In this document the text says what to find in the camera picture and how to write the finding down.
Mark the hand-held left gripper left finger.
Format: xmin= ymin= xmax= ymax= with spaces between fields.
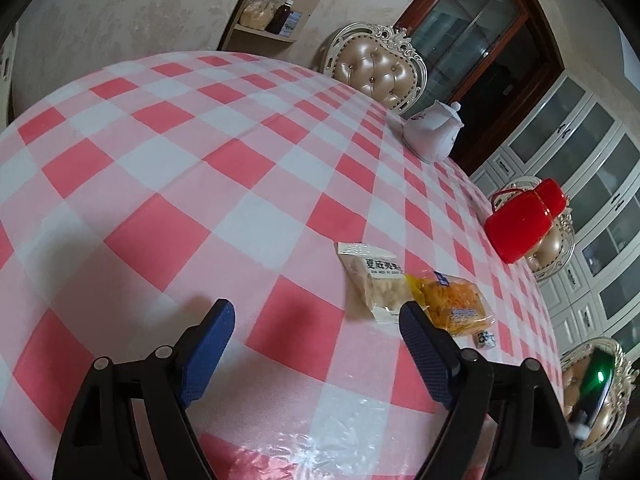
xmin=52 ymin=298 xmax=236 ymax=480

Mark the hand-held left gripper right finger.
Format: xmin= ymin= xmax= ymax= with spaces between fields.
xmin=399 ymin=301 xmax=582 ymax=480

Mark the yellow snack packet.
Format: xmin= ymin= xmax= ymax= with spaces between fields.
xmin=405 ymin=270 xmax=496 ymax=337

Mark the ornate tufted beige chair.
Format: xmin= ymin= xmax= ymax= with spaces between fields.
xmin=314 ymin=22 xmax=429 ymax=114
xmin=560 ymin=337 xmax=629 ymax=467
xmin=492 ymin=175 xmax=576 ymax=281

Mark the red thermos jug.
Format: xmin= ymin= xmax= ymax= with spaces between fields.
xmin=483 ymin=178 xmax=569 ymax=265

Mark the pink checked tablecloth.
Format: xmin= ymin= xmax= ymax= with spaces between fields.
xmin=0 ymin=50 xmax=567 ymax=480

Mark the white glass door cabinet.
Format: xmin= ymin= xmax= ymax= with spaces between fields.
xmin=471 ymin=70 xmax=640 ymax=362

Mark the white teapot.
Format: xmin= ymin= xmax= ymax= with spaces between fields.
xmin=402 ymin=100 xmax=464 ymax=164

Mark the dark wooden glass door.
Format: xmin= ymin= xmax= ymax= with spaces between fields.
xmin=394 ymin=0 xmax=574 ymax=172

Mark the dark brown bottle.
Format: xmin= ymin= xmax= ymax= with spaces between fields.
xmin=264 ymin=0 xmax=296 ymax=35

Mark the clear bag of food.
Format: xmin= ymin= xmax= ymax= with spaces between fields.
xmin=239 ymin=0 xmax=276 ymax=29

